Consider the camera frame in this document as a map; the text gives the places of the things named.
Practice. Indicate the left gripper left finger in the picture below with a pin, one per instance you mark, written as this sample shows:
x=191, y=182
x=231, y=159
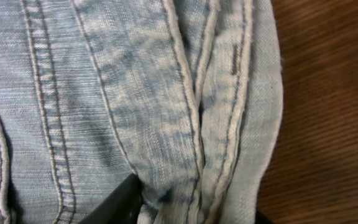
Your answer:
x=120, y=207

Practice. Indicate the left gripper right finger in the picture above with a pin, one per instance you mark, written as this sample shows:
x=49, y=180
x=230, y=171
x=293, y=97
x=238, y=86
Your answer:
x=260, y=218

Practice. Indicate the light blue denim shorts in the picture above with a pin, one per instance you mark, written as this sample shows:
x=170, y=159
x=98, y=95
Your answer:
x=186, y=95

